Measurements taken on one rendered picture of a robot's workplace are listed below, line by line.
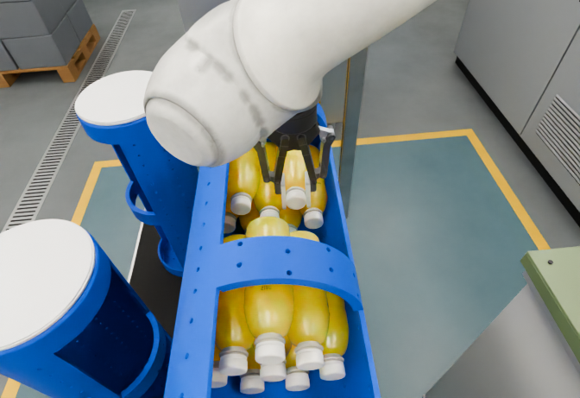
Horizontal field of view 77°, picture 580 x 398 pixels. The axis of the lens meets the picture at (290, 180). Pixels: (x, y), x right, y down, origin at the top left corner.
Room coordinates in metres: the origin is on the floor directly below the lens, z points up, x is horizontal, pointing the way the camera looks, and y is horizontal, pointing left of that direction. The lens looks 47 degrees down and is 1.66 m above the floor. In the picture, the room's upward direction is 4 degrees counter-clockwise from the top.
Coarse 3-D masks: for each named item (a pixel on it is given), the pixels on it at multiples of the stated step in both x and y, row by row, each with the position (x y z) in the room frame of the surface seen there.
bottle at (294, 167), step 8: (288, 152) 0.55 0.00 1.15; (296, 152) 0.55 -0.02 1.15; (288, 160) 0.52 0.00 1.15; (296, 160) 0.52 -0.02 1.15; (288, 168) 0.50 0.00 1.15; (296, 168) 0.50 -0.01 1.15; (304, 168) 0.50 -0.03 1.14; (288, 176) 0.48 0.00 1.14; (296, 176) 0.48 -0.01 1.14; (304, 176) 0.49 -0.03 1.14; (288, 184) 0.47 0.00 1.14; (296, 184) 0.47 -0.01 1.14; (304, 184) 0.47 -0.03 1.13; (304, 192) 0.46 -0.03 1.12
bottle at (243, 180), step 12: (240, 156) 0.54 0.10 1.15; (252, 156) 0.55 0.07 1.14; (240, 168) 0.51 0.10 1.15; (252, 168) 0.52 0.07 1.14; (228, 180) 0.49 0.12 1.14; (240, 180) 0.48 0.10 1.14; (252, 180) 0.49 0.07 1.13; (228, 192) 0.47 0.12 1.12; (240, 192) 0.47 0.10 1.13; (252, 192) 0.47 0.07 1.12
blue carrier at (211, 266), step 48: (336, 192) 0.46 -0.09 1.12; (192, 240) 0.33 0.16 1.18; (240, 240) 0.29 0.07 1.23; (288, 240) 0.28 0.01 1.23; (336, 240) 0.40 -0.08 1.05; (192, 288) 0.24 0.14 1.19; (336, 288) 0.23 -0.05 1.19; (192, 336) 0.17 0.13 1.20; (192, 384) 0.11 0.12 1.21; (336, 384) 0.16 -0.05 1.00
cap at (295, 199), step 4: (288, 192) 0.46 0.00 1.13; (292, 192) 0.45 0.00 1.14; (296, 192) 0.45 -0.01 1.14; (300, 192) 0.45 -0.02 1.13; (288, 196) 0.44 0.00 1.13; (292, 196) 0.44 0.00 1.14; (296, 196) 0.44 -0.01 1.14; (300, 196) 0.44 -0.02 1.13; (304, 196) 0.44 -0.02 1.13; (288, 200) 0.44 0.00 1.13; (292, 200) 0.44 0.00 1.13; (296, 200) 0.44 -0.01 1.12; (300, 200) 0.44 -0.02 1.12; (304, 200) 0.44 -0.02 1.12; (288, 204) 0.44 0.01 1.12; (292, 204) 0.44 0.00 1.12; (296, 204) 0.44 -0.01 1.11; (300, 204) 0.44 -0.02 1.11; (304, 204) 0.44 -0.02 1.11; (292, 208) 0.44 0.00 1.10; (296, 208) 0.44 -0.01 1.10; (300, 208) 0.44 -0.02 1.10
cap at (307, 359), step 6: (300, 354) 0.17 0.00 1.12; (306, 354) 0.16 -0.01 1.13; (312, 354) 0.16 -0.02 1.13; (318, 354) 0.17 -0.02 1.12; (300, 360) 0.16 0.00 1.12; (306, 360) 0.16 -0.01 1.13; (312, 360) 0.16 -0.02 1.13; (318, 360) 0.16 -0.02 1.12; (300, 366) 0.15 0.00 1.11; (306, 366) 0.15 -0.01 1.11; (312, 366) 0.15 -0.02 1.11; (318, 366) 0.16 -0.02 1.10
